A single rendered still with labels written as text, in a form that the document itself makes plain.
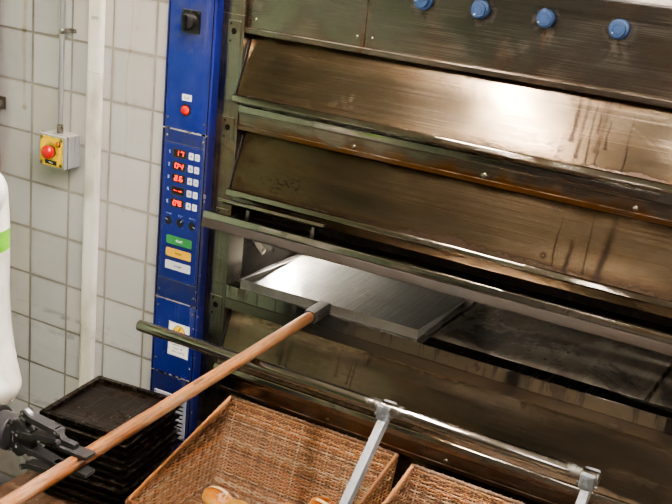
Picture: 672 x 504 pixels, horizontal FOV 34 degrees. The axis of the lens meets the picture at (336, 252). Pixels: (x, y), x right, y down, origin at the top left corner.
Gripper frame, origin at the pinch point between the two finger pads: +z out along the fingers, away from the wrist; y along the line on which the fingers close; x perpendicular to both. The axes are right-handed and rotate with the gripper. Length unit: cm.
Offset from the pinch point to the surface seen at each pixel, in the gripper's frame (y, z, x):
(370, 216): -31, 10, -98
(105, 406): 35, -54, -74
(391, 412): 1, 38, -62
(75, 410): 35, -59, -67
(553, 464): 0, 77, -61
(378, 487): 37, 26, -88
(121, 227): -8, -72, -100
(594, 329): -23, 75, -84
